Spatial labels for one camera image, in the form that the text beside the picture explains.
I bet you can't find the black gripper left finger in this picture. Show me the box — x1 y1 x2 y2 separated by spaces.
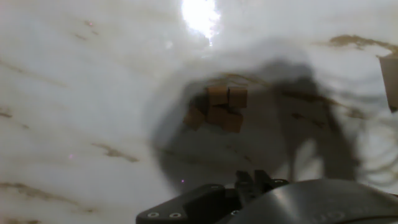
136 170 255 224

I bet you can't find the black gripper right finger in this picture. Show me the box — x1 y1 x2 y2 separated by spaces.
254 169 290 195

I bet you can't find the large wooden cross block structure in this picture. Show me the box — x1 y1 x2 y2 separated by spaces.
378 54 398 113

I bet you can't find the white marble pattern board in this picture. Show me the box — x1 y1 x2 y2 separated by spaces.
0 0 398 224

